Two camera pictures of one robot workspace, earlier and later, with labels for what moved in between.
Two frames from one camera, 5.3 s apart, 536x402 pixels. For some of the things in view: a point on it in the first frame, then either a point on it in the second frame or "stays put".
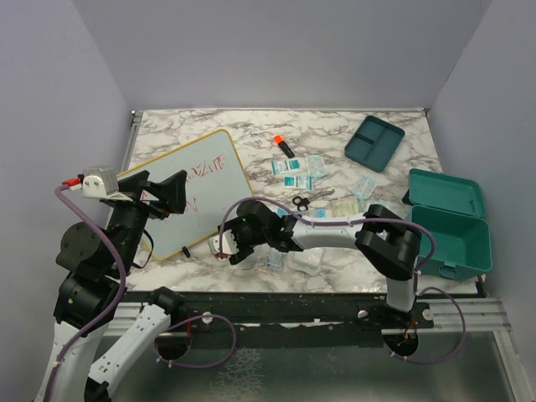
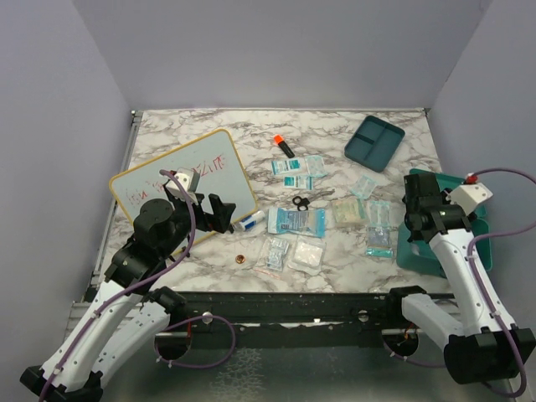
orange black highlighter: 278,140 stays put
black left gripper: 172,193 to 222,210
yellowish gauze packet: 345,208 stays put
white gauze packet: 309,260 stays put
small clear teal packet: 363,187 stays put
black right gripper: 235,225 to 444,193
